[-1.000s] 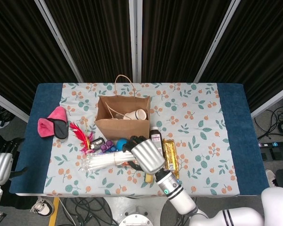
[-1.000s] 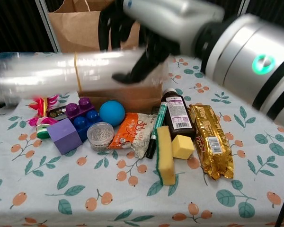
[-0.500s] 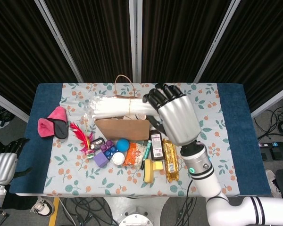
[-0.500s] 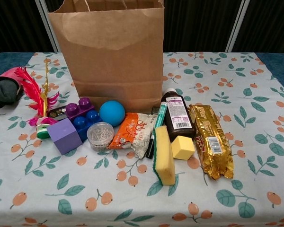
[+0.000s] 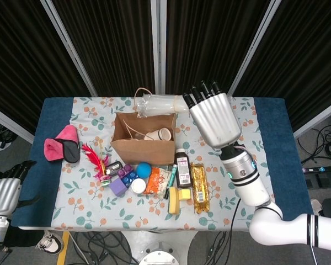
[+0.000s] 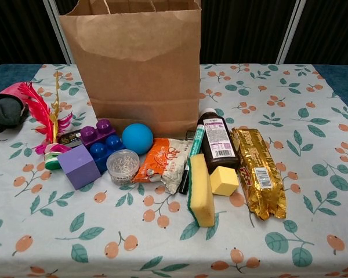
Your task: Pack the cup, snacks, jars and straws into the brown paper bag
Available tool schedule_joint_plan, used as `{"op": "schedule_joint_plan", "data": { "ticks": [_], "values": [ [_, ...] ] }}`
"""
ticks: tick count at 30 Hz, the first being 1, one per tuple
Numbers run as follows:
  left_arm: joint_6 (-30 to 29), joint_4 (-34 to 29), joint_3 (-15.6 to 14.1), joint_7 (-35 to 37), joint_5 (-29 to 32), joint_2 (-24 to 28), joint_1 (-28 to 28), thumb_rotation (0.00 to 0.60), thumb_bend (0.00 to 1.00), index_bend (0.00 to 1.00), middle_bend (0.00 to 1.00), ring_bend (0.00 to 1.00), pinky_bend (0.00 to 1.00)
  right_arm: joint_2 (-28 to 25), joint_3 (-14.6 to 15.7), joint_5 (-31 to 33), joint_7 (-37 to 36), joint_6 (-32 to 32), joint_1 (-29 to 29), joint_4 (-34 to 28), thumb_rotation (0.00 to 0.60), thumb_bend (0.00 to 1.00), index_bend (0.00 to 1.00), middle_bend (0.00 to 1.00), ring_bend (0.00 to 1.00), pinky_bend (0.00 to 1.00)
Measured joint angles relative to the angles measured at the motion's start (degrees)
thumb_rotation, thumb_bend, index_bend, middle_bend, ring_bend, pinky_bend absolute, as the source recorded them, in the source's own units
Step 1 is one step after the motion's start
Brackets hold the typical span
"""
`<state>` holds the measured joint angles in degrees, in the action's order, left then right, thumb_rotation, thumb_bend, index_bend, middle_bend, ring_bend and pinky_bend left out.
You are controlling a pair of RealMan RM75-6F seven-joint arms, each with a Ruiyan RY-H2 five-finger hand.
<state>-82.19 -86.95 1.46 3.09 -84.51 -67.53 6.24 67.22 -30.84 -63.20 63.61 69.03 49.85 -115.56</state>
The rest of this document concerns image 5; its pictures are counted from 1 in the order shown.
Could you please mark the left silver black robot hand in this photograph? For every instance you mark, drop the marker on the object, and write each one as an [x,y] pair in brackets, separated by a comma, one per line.
[4,196]

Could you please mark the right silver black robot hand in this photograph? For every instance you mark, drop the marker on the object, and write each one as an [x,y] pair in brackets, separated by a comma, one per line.
[215,121]

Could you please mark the white straw bundle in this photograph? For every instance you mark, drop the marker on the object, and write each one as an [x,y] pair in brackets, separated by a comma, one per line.
[160,103]

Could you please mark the white lidded plastic jar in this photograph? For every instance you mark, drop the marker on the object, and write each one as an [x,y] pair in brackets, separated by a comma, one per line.
[157,134]

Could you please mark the brown paper bag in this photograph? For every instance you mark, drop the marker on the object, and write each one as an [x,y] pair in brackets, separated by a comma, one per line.
[143,151]

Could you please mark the dark brown syrup bottle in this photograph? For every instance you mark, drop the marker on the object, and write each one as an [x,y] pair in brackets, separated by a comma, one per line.
[183,171]

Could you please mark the white black sneaker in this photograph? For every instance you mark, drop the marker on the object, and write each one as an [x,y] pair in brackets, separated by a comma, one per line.
[49,244]

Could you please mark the pink and grey cloth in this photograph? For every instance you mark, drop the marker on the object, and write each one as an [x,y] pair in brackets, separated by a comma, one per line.
[53,150]

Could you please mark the gold foil biscuit pack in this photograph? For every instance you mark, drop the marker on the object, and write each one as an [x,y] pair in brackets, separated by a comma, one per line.
[200,187]

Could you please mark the blue table cover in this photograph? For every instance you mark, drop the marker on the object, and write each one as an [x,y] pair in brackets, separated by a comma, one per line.
[281,138]

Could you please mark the green marker pen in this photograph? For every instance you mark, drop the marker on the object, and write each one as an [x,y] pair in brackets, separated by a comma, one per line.
[171,179]

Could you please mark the small yellow foam cube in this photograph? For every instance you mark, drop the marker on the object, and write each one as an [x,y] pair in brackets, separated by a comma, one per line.
[185,194]

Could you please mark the yellow floor tape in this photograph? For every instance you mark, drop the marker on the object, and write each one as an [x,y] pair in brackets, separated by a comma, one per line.
[63,248]

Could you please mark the black fabric partition panel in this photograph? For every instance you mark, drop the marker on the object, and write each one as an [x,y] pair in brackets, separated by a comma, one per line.
[113,41]
[22,55]
[306,55]
[204,41]

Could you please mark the orange white snack packet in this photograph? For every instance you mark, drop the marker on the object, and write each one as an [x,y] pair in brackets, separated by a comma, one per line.
[154,182]

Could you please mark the blue ball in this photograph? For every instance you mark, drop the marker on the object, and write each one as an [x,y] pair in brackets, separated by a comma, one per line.
[144,169]

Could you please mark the large yellow sponge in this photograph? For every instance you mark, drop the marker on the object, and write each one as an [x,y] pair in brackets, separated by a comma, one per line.
[174,201]

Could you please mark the colourful feather shuttlecock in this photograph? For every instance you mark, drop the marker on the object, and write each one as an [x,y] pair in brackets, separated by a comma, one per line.
[95,157]

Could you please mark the round paper clip tub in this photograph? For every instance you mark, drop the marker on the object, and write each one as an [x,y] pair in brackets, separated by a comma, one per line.
[138,185]

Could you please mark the blue toy brick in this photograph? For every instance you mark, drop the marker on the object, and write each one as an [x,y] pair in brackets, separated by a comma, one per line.
[129,178]

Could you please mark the purple toy brick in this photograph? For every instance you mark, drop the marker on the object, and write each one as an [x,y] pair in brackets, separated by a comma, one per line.
[125,171]

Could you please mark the small black labelled box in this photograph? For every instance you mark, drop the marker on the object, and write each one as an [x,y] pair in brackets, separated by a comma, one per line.
[114,167]

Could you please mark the purple foam cube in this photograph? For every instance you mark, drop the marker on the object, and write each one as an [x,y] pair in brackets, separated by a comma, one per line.
[117,187]

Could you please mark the black power strip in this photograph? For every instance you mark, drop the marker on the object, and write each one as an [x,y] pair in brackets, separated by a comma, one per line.
[320,169]

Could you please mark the floral printed tablecloth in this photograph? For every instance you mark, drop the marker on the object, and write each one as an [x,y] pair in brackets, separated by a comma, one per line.
[143,218]

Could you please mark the black floor box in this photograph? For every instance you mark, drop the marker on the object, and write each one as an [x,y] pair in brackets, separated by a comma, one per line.
[324,179]

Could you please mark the white pink sneaker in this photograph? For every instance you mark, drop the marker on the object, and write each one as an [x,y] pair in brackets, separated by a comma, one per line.
[317,207]

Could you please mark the white robot torso base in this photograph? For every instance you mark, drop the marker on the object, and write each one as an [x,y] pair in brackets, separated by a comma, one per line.
[158,243]

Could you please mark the silver partition frame rail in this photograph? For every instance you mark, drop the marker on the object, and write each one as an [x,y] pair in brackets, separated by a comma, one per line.
[320,117]
[9,121]

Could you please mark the silver partition frame post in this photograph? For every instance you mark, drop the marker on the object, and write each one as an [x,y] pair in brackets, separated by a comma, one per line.
[158,47]
[69,47]
[253,47]

